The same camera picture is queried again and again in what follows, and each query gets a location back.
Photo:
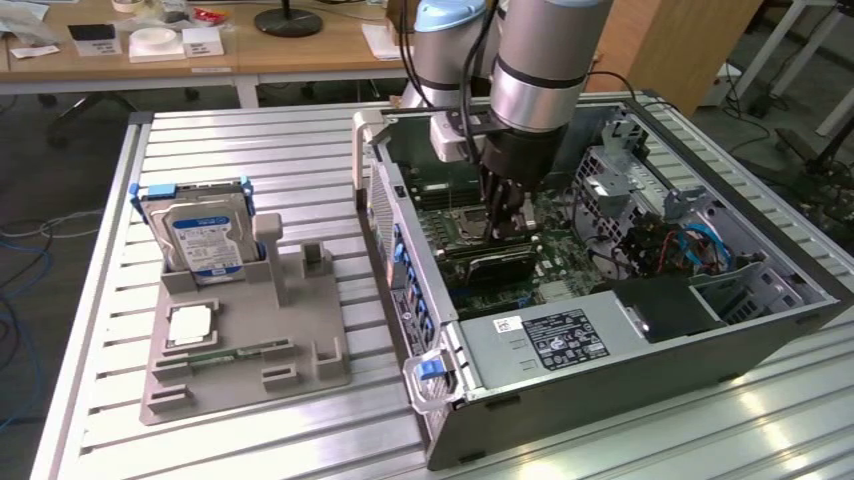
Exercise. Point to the white box with round dish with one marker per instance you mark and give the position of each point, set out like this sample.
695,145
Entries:
157,47

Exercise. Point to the silver chipset heatsink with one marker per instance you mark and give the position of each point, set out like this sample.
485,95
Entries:
555,291

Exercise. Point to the dark grey open PC case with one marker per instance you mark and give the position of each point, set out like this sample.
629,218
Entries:
601,390

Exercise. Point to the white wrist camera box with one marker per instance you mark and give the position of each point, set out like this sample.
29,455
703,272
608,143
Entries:
448,142

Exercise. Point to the blue card retainer clips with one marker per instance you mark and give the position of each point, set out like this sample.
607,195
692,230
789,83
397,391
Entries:
401,255

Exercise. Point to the CPU socket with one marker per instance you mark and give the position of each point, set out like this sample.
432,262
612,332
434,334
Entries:
470,225

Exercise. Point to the silver CPU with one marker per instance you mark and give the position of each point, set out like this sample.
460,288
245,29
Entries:
190,326

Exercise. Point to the white paper booklet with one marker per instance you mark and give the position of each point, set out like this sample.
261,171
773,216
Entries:
381,42

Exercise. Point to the grey parts rack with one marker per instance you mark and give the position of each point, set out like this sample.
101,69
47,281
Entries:
248,320

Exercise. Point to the wooden cabinet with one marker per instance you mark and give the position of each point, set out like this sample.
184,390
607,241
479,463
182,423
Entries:
681,50

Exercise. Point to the white tape roll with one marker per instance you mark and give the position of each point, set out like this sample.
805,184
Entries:
126,6

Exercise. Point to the hard disk in blue carrier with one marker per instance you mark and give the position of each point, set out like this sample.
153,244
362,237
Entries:
204,240

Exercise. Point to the black round lamp base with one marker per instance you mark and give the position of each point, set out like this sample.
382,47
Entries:
289,24

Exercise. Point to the black equipment stand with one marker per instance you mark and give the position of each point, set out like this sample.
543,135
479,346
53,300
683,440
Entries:
821,165

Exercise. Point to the red small item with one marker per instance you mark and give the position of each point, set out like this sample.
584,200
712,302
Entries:
209,16

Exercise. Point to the clear plastic bag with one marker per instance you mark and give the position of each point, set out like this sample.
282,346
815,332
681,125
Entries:
27,30

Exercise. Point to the white box with black top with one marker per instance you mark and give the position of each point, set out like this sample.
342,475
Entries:
97,45

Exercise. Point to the black office chair base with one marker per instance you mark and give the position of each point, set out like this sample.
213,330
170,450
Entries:
81,107

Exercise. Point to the graphics card with black fan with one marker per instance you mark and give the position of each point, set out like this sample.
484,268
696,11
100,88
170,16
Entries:
501,267

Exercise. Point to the white paper slip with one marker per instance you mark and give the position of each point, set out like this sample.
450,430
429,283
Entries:
34,51

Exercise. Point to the blue case latch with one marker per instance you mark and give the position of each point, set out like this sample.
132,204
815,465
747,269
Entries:
428,371

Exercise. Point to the grey power supply unit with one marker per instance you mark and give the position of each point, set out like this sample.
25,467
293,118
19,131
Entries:
497,360

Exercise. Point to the black plastic shroud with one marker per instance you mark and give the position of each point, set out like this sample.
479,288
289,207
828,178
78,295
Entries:
668,310

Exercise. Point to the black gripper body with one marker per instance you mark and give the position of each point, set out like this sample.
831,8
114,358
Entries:
524,155

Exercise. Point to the white wall box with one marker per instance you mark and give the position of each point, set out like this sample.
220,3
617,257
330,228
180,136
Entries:
728,90

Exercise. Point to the green motherboard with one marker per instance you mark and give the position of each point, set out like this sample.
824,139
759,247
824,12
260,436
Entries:
555,235

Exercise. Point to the RAM stick with white label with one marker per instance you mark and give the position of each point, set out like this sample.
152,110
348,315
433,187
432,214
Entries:
457,253

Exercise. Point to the small white labelled box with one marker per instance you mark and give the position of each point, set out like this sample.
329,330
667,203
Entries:
204,45

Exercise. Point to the wooden desk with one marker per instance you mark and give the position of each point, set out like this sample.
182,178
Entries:
301,55

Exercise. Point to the green RAM stick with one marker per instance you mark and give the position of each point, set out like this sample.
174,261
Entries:
217,356

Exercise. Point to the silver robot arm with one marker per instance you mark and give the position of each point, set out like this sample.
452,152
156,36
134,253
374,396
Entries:
535,65

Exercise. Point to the brown cardboard box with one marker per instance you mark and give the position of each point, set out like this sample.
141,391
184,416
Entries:
394,15

